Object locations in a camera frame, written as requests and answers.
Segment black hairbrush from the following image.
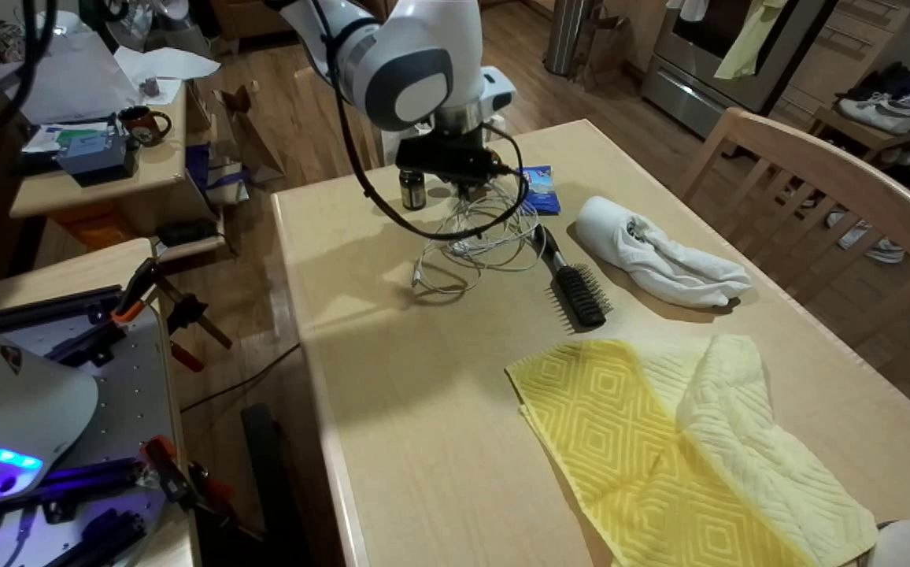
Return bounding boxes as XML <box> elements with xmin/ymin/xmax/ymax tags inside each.
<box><xmin>531</xmin><ymin>224</ymin><xmax>608</xmax><ymax>332</ymax></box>

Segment yellow patterned cloth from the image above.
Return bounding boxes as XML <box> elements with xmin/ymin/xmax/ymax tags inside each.
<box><xmin>508</xmin><ymin>333</ymin><xmax>876</xmax><ymax>567</ymax></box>

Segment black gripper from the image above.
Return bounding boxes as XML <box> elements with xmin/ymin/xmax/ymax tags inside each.
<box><xmin>398</xmin><ymin>128</ymin><xmax>508</xmax><ymax>200</ymax></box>

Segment small brown glass bottle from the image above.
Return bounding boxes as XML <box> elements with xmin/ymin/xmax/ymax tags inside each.
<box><xmin>401</xmin><ymin>171</ymin><xmax>424</xmax><ymax>211</ymax></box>

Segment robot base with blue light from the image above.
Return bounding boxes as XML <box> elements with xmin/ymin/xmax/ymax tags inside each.
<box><xmin>0</xmin><ymin>315</ymin><xmax>198</xmax><ymax>567</ymax></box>

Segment black orange clamp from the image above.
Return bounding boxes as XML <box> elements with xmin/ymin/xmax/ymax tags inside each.
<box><xmin>111</xmin><ymin>259</ymin><xmax>234</xmax><ymax>351</ymax></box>

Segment stainless steel oven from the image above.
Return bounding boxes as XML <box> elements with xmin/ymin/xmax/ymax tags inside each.
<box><xmin>642</xmin><ymin>0</ymin><xmax>838</xmax><ymax>135</ymax></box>

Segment yellow hanging towel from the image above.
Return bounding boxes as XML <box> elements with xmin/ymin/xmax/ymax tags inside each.
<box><xmin>714</xmin><ymin>0</ymin><xmax>788</xmax><ymax>81</ymax></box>

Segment blue tissue packet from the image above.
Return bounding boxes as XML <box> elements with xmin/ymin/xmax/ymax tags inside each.
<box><xmin>519</xmin><ymin>164</ymin><xmax>561</xmax><ymax>218</ymax></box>

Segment white rolled towel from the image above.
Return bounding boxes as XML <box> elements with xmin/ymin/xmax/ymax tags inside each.
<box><xmin>572</xmin><ymin>197</ymin><xmax>752</xmax><ymax>310</ymax></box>

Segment dark mug on desk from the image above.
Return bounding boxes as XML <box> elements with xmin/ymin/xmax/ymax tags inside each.
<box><xmin>120</xmin><ymin>106</ymin><xmax>173</xmax><ymax>147</ymax></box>

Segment wooden drawer cabinet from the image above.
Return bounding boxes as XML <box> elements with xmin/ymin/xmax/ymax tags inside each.
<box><xmin>773</xmin><ymin>0</ymin><xmax>910</xmax><ymax>128</ymax></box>

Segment wooden side desk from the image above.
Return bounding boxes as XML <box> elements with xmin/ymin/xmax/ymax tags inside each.
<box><xmin>9</xmin><ymin>91</ymin><xmax>226</xmax><ymax>261</ymax></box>

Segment wooden chair far side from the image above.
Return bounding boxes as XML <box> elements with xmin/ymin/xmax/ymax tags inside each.
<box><xmin>673</xmin><ymin>106</ymin><xmax>910</xmax><ymax>396</ymax></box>

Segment wooden chair with bag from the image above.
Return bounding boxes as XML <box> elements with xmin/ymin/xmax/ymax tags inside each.
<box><xmin>292</xmin><ymin>65</ymin><xmax>386</xmax><ymax>181</ymax></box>

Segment white sneakers on floor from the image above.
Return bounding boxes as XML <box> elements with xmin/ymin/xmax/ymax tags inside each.
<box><xmin>838</xmin><ymin>91</ymin><xmax>910</xmax><ymax>135</ymax></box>

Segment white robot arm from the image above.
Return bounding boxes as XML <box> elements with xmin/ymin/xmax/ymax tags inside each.
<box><xmin>266</xmin><ymin>0</ymin><xmax>517</xmax><ymax>189</ymax></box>

